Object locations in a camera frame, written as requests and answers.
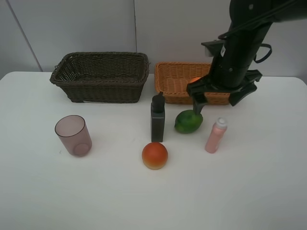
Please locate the orange tangerine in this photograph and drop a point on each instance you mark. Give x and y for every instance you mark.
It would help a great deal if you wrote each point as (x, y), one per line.
(195, 79)

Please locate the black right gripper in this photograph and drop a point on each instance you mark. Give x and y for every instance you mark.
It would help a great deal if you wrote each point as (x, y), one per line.
(238, 82)

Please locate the pink bottle white cap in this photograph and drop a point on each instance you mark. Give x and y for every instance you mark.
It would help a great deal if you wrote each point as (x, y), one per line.
(216, 135)

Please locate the translucent purple plastic cup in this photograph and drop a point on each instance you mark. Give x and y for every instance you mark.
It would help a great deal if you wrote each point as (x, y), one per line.
(74, 135)

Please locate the dark grey pump bottle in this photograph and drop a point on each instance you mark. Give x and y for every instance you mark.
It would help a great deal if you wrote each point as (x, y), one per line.
(157, 118)

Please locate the red orange peach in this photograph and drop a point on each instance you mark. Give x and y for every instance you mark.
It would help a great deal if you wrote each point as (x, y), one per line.
(154, 155)

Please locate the dark brown wicker basket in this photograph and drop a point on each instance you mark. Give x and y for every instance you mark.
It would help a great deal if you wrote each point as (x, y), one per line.
(102, 77)

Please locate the orange wicker basket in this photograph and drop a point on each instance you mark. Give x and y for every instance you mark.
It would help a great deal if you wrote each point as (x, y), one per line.
(172, 79)

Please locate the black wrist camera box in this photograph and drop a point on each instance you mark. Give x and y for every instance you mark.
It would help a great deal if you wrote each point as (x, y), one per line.
(213, 48)

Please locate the green lime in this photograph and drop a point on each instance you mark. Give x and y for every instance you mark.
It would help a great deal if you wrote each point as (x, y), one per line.
(188, 122)

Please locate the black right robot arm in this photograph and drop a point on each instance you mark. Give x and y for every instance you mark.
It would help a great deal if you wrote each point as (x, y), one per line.
(236, 49)

